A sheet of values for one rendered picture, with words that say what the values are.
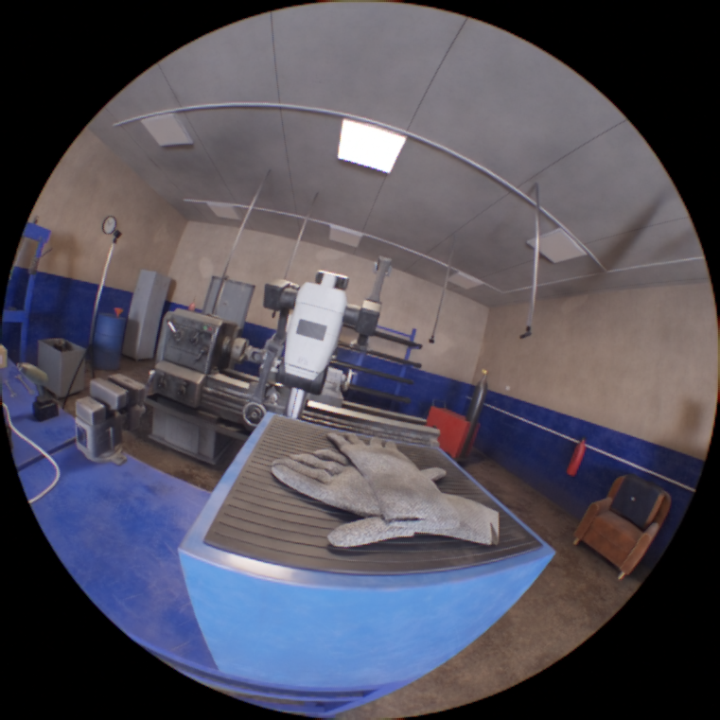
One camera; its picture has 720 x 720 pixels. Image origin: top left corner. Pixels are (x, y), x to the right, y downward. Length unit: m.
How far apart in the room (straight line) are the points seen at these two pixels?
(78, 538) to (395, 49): 2.62
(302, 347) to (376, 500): 0.92
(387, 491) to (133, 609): 0.54
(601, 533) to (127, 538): 3.48
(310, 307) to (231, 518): 0.99
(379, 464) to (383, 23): 2.18
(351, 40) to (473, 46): 0.79
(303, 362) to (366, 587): 1.00
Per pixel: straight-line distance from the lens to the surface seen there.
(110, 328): 4.81
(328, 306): 1.10
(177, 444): 2.72
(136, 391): 0.96
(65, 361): 3.50
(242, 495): 0.24
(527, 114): 2.31
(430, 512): 0.24
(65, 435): 1.12
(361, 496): 0.25
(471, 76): 2.17
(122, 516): 0.78
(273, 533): 0.21
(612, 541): 3.30
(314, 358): 1.09
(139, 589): 0.64
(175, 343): 2.51
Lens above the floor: 1.40
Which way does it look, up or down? 2 degrees down
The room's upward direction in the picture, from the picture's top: 16 degrees clockwise
